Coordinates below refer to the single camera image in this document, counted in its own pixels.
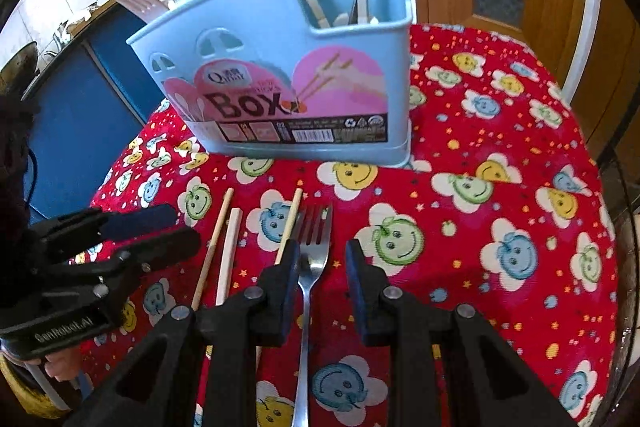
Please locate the person's left hand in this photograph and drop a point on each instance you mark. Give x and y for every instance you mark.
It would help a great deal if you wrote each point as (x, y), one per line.
(62, 364)

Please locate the metal kettle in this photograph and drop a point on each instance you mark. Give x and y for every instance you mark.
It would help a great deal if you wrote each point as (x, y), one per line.
(61, 36)

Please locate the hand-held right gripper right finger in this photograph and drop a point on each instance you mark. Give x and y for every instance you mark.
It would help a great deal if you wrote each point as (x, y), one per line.
(357, 277)

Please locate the light blue utensil box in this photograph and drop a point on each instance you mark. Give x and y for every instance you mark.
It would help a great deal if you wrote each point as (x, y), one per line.
(250, 72)

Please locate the wooden chopstick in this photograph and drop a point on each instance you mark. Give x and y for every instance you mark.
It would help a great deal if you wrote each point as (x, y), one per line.
(292, 217)
(212, 247)

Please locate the metal wok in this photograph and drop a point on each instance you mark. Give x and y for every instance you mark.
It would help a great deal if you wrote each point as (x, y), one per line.
(20, 64)

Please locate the blue kitchen counter cabinet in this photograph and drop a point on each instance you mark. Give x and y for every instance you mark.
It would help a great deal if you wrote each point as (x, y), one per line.
(85, 107)

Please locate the red smiley printed tablecloth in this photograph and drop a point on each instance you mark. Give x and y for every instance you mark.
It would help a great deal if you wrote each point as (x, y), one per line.
(450, 232)

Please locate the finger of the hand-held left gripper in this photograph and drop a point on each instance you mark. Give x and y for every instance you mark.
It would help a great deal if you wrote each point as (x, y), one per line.
(150, 217)
(170, 242)

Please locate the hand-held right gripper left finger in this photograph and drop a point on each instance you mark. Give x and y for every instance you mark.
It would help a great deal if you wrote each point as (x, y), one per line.
(287, 277)

